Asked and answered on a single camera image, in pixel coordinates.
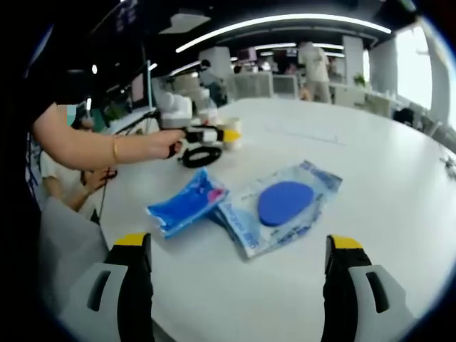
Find person's left hand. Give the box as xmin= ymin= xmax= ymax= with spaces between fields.
xmin=144 ymin=128 xmax=188 ymax=160

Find grey mesh chair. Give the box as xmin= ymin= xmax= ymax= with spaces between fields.
xmin=37 ymin=195 xmax=110 ymax=314

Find dark overhead screen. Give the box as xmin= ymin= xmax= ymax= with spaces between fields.
xmin=113 ymin=0 xmax=140 ymax=33

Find black office chair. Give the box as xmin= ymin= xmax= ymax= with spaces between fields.
xmin=393 ymin=108 xmax=418 ymax=125

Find open laptop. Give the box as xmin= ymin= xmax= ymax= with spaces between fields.
xmin=106 ymin=60 xmax=160 ymax=133

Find black tangled cables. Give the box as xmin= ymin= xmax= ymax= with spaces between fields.
xmin=440 ymin=155 xmax=456 ymax=179

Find white mesh office chair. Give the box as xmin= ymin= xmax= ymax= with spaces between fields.
xmin=272 ymin=74 xmax=299 ymax=98

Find white paper cup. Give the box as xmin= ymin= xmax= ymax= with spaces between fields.
xmin=217 ymin=116 xmax=244 ymax=152

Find clear pouch with blue disc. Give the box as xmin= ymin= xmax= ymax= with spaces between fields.
xmin=213 ymin=159 xmax=343 ymax=261

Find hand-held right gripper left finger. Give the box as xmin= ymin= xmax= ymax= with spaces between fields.
xmin=56 ymin=232 xmax=156 ymax=342

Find white tabletop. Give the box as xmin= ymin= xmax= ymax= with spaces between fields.
xmin=95 ymin=98 xmax=456 ymax=342

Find large window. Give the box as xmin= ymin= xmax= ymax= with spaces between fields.
xmin=445 ymin=63 xmax=456 ymax=150
xmin=395 ymin=24 xmax=434 ymax=108

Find white counter desk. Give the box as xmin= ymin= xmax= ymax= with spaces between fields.
xmin=331 ymin=85 xmax=400 ymax=117

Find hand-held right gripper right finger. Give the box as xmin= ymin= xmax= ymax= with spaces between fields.
xmin=322 ymin=234 xmax=418 ymax=342

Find long ceiling light strip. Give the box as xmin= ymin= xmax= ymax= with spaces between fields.
xmin=175 ymin=13 xmax=393 ymax=54

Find blue plastic packet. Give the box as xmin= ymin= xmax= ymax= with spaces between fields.
xmin=145 ymin=167 xmax=229 ymax=240

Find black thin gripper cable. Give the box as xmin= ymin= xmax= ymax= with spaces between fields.
xmin=95 ymin=170 xmax=118 ymax=224

